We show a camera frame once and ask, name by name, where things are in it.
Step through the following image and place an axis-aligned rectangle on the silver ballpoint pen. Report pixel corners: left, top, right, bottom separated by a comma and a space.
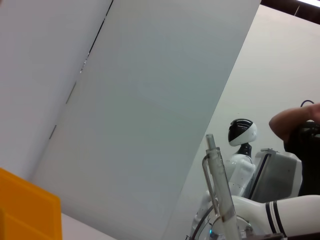
201, 133, 239, 240

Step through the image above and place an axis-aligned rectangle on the person bare forearm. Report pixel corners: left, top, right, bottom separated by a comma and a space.
268, 101, 320, 141

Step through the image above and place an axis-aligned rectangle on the white humanoid robot black visor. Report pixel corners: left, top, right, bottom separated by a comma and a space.
192, 118, 259, 226

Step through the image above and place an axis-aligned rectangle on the yellow plastic bin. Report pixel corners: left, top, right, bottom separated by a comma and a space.
0, 167, 63, 240

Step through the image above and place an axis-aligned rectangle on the black ceiling fixture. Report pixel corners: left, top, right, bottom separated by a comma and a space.
259, 0, 320, 9

